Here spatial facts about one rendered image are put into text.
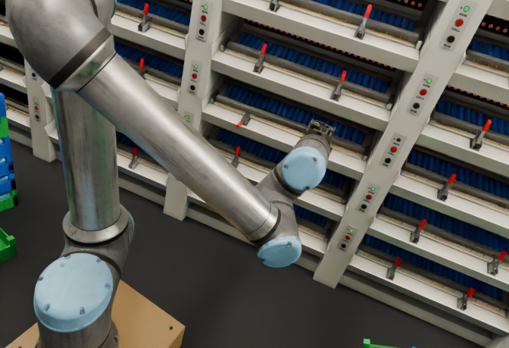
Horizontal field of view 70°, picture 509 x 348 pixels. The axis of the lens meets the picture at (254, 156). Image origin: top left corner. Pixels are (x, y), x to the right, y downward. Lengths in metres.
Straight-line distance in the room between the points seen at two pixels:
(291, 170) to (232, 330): 0.71
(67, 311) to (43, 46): 0.52
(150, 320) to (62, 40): 0.81
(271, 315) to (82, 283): 0.74
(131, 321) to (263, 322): 0.47
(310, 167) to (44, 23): 0.54
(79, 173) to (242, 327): 0.79
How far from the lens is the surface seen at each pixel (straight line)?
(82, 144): 0.79
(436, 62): 1.14
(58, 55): 0.55
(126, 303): 1.17
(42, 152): 1.94
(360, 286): 1.62
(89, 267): 0.90
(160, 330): 1.13
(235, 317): 1.37
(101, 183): 0.85
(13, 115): 2.00
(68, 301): 0.86
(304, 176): 0.79
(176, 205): 1.59
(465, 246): 1.50
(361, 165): 1.27
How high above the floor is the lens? 1.11
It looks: 31 degrees down
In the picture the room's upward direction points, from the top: 16 degrees clockwise
